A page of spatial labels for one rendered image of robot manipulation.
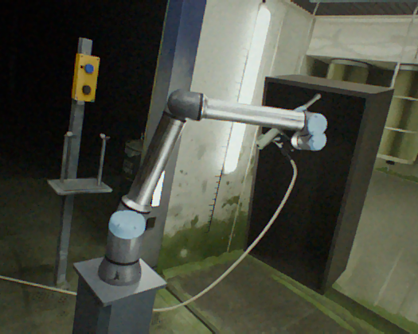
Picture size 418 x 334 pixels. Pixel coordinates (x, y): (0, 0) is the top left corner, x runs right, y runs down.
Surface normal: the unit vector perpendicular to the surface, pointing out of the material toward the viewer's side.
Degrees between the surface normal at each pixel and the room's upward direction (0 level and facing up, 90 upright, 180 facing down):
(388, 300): 57
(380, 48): 90
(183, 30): 90
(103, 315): 90
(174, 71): 90
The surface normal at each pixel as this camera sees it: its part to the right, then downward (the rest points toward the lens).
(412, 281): -0.50, -0.51
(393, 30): -0.72, 0.01
